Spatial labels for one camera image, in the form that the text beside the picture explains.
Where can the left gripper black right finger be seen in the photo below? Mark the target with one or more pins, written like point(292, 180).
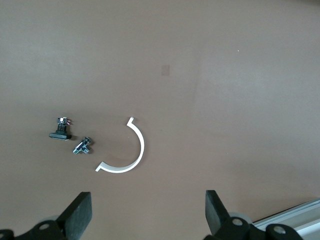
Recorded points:
point(215, 212)

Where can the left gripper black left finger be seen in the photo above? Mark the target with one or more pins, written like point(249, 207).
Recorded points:
point(75, 220)

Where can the grey drawer cabinet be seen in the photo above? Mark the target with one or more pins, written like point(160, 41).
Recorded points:
point(295, 220)

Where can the small metal pipe fitting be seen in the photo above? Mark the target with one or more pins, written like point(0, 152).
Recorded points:
point(81, 147)

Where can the small black switch component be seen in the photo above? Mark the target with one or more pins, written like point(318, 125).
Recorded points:
point(60, 135)

